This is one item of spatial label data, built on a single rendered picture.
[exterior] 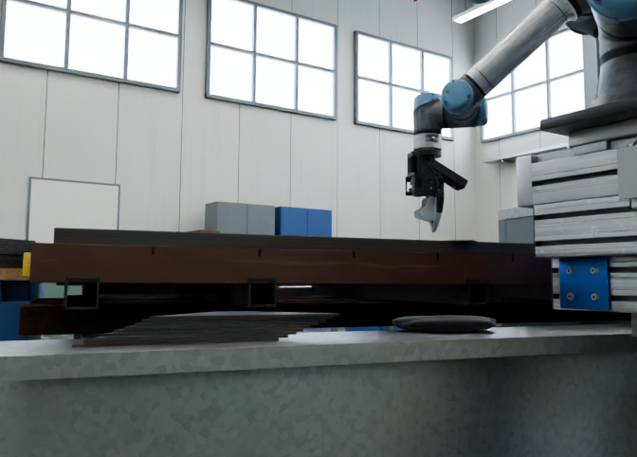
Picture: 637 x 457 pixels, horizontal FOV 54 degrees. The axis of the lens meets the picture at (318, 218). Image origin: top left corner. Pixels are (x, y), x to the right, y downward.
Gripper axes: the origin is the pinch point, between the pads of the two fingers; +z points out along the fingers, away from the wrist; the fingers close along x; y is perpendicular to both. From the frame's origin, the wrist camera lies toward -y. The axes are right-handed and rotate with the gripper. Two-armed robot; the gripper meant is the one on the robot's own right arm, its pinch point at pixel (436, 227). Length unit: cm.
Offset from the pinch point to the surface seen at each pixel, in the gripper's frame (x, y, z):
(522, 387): 41, -1, 34
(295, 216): -844, -104, -88
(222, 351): 68, 59, 24
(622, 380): 36, -26, 35
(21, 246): 18, 97, 7
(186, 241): 44, 64, 7
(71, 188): -778, 229, -113
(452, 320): 50, 18, 21
